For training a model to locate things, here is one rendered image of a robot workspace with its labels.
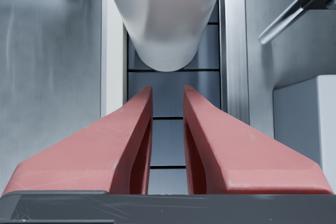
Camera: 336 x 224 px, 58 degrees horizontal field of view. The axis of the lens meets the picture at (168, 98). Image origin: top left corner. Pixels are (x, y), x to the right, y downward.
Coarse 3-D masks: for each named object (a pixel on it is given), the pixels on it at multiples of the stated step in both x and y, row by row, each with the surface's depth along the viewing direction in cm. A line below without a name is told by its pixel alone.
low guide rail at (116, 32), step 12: (108, 0) 21; (108, 12) 21; (108, 24) 21; (120, 24) 21; (108, 36) 21; (120, 36) 21; (108, 48) 21; (120, 48) 21; (108, 60) 21; (120, 60) 21; (108, 72) 21; (120, 72) 21; (108, 84) 21; (120, 84) 21; (108, 96) 21; (120, 96) 21; (108, 108) 21
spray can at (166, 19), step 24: (120, 0) 12; (144, 0) 10; (168, 0) 10; (192, 0) 11; (144, 24) 13; (168, 24) 13; (192, 24) 14; (144, 48) 18; (168, 48) 17; (192, 48) 19; (168, 72) 24
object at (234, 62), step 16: (224, 0) 16; (240, 0) 16; (224, 16) 16; (240, 16) 16; (224, 32) 16; (240, 32) 16; (224, 48) 16; (240, 48) 16; (224, 64) 16; (240, 64) 16; (224, 80) 16; (240, 80) 16; (224, 96) 17; (240, 96) 16; (240, 112) 16
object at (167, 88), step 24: (216, 0) 25; (216, 48) 25; (144, 72) 24; (192, 72) 24; (216, 72) 24; (168, 96) 24; (216, 96) 24; (168, 120) 24; (168, 144) 24; (168, 168) 24; (168, 192) 24
